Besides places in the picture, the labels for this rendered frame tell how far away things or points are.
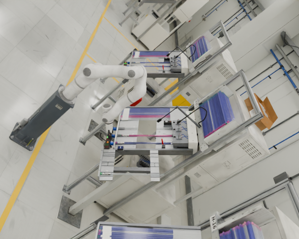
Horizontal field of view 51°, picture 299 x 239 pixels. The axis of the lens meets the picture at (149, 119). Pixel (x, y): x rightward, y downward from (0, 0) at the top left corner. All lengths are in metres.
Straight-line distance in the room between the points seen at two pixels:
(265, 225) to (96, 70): 1.66
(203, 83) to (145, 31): 3.37
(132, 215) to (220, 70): 2.02
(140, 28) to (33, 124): 4.64
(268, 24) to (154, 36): 2.62
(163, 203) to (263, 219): 1.41
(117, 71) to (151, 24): 4.72
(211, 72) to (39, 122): 2.16
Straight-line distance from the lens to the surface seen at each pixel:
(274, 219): 2.15
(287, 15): 5.89
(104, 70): 2.59
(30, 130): 3.14
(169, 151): 2.82
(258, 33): 5.85
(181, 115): 3.24
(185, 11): 7.13
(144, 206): 3.38
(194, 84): 4.11
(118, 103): 2.60
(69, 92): 2.80
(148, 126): 4.47
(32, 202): 3.02
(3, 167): 3.04
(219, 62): 4.00
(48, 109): 2.93
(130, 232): 2.28
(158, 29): 7.24
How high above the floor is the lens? 2.32
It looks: 26 degrees down
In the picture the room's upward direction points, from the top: 53 degrees clockwise
